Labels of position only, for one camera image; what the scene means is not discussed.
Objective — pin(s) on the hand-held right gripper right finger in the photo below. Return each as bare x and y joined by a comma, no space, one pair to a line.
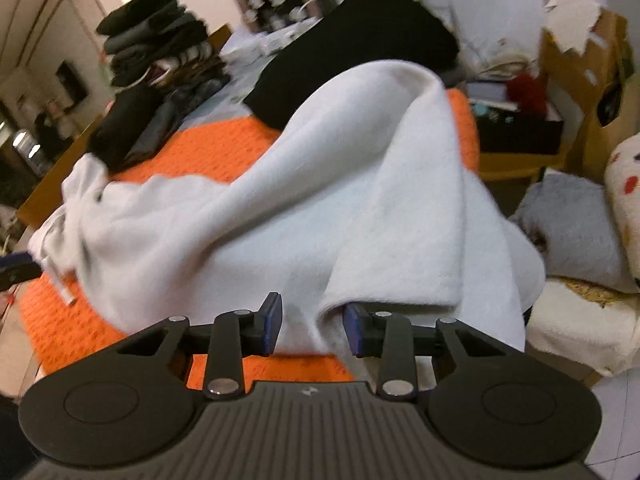
351,330

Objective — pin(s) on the black crumpled garment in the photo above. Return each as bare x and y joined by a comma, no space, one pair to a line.
120,130

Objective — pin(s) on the red fluffy item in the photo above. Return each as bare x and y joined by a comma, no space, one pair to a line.
527,92

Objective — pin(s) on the dark grey folded garment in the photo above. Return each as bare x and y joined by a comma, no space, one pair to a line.
175,110

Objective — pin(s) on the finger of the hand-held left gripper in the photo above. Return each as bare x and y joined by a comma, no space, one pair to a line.
20,272

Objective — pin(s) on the wooden chair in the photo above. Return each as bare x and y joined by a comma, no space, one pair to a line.
220,40

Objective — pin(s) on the orange patterned mat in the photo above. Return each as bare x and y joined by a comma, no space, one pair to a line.
215,150

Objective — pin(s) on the black storage bin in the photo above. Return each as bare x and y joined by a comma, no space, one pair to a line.
520,135

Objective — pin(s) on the pale floral tablecloth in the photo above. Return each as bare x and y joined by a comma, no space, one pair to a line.
240,70

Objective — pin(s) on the large black folded garment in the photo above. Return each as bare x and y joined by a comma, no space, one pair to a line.
350,50

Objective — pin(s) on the brown cardboard box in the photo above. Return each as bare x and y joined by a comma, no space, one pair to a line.
590,90

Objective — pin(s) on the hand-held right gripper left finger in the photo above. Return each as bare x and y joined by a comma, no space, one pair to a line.
274,322

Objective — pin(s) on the wall television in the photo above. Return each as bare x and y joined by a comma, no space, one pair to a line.
71,82

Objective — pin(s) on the stack of dark folded clothes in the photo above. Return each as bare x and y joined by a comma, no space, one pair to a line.
150,35

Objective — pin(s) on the white power strip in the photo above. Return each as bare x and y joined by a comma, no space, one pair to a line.
282,40

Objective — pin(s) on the cream spotted pillow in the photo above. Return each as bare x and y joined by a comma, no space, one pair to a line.
625,195

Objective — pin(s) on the torn white paper sheet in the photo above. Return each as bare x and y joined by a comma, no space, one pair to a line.
570,15

